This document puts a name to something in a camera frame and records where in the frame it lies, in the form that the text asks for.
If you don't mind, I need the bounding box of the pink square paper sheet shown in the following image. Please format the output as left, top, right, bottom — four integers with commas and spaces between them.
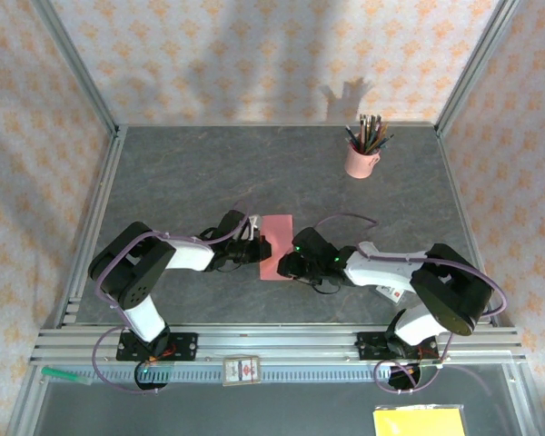
258, 213, 296, 282

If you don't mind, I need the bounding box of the long aluminium mounting rail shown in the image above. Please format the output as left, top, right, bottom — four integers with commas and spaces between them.
29, 322, 527, 367

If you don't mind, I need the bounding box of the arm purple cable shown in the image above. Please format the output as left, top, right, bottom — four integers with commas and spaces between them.
315, 213, 510, 395
92, 199, 255, 396

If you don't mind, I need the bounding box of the playing card box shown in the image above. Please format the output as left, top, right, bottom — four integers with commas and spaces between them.
222, 354, 262, 389

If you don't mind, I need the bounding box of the grey slotted cable duct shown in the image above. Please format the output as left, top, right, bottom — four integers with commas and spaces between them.
90, 362, 441, 383

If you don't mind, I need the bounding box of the green marker pen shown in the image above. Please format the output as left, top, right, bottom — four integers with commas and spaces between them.
40, 366, 94, 388

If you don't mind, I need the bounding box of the aluminium frame post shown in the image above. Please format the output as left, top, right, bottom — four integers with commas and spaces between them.
434, 0, 524, 137
30, 0, 122, 137

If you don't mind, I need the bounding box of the yellow paper pad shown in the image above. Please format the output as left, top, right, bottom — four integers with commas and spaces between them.
372, 404, 468, 436

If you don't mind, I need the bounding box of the aluminium table side rail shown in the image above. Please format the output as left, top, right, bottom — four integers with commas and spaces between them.
43, 125, 129, 329
434, 125, 501, 328

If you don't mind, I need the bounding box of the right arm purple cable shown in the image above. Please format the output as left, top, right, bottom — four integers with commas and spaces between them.
315, 213, 510, 395

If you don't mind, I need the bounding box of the aluminium table end rail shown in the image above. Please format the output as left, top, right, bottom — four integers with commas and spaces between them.
116, 120, 440, 130

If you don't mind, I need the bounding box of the white card in clear sleeve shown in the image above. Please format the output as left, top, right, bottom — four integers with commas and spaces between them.
374, 283, 408, 305

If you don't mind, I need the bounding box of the short aluminium frame leg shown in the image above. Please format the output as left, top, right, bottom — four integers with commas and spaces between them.
5, 365, 51, 436
502, 362, 542, 436

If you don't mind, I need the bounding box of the pink pencil cup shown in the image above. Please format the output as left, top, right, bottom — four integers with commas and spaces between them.
343, 144, 383, 180

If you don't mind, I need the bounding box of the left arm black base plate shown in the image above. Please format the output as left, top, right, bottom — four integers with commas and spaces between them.
115, 332, 199, 363

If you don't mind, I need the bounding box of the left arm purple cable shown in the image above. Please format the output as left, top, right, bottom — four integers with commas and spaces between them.
92, 199, 255, 396

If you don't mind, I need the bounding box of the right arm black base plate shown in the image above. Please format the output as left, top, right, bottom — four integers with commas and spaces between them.
354, 330, 440, 363

